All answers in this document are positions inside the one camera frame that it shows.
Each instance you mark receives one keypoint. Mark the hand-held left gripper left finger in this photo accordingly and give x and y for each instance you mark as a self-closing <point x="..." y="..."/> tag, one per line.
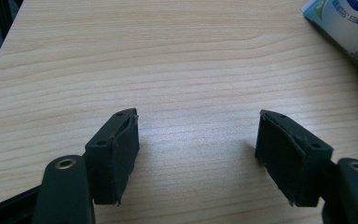
<point x="112" y="161"/>

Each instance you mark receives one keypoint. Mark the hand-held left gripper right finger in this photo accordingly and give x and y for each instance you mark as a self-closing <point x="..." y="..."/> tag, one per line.
<point x="289" y="161"/>

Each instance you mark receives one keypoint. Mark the blue and white carton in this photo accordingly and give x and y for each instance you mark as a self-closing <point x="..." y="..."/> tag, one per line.
<point x="348" y="28"/>

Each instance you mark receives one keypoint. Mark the black metal stand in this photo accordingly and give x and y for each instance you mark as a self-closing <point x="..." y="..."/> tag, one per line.
<point x="3" y="15"/>

